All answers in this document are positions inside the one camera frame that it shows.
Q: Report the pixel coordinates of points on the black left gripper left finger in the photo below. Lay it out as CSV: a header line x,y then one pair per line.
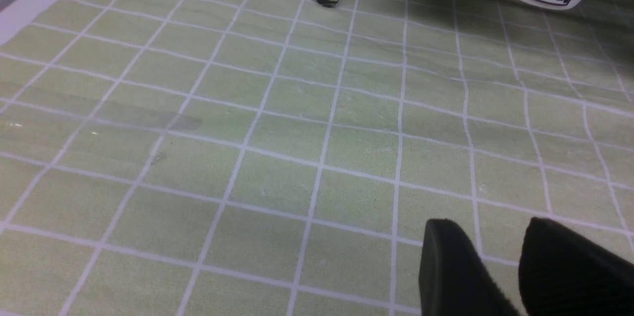
x,y
453,280

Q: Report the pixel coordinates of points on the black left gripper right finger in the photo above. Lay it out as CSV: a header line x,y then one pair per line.
x,y
562,273

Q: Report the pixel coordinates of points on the green checkered tablecloth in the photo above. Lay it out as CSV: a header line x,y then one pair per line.
x,y
280,158

